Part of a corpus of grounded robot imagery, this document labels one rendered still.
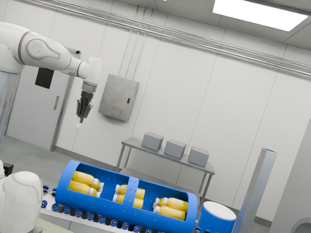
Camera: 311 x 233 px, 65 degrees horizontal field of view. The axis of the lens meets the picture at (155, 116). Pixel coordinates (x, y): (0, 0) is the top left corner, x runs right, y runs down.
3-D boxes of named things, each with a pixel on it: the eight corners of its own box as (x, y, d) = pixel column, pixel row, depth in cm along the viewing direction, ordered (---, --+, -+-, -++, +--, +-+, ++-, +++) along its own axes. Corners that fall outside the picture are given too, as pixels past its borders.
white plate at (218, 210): (237, 211, 212) (236, 212, 212) (207, 198, 222) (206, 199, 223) (234, 223, 186) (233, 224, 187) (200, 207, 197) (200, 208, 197)
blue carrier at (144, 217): (186, 248, 153) (201, 208, 148) (50, 211, 147) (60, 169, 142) (181, 221, 181) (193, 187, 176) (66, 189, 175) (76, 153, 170)
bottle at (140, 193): (143, 201, 157) (115, 193, 156) (142, 199, 164) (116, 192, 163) (146, 190, 159) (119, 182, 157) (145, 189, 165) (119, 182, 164)
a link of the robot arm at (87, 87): (91, 82, 156) (88, 91, 156) (80, 79, 148) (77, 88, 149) (100, 85, 151) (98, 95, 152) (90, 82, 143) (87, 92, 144)
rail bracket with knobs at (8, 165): (3, 181, 173) (7, 168, 172) (-7, 179, 172) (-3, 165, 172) (11, 176, 183) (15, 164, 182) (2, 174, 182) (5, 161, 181)
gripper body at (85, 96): (96, 94, 151) (93, 108, 152) (88, 90, 156) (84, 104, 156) (88, 92, 145) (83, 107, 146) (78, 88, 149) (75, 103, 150)
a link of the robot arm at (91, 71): (101, 85, 155) (81, 79, 155) (107, 61, 153) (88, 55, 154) (96, 84, 144) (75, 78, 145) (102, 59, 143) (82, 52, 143)
